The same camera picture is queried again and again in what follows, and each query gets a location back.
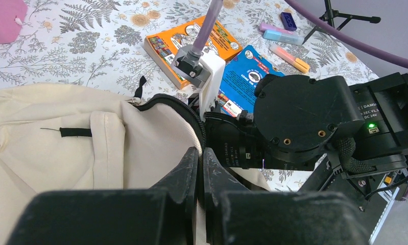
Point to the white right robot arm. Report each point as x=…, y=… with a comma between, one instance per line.
x=361, y=128

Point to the beige canvas backpack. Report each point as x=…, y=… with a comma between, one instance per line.
x=57, y=137

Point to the light blue highlighter pen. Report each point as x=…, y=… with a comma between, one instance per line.
x=283, y=37

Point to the black tripod stand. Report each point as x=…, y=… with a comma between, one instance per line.
x=330, y=14

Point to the light blue paperback book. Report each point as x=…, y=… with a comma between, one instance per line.
x=240, y=78

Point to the orange paperback book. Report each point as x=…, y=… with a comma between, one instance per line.
x=163, y=47

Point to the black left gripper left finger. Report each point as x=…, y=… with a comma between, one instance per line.
x=165, y=213

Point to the pink cone block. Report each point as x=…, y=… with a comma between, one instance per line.
x=12, y=14

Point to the purple toy brick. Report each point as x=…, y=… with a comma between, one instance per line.
x=288, y=21

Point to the yellow highlighter pen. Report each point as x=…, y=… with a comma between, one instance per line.
x=297, y=63

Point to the pink highlighter pen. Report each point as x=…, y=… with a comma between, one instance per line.
x=271, y=28

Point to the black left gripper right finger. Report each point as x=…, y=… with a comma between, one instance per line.
x=237, y=215

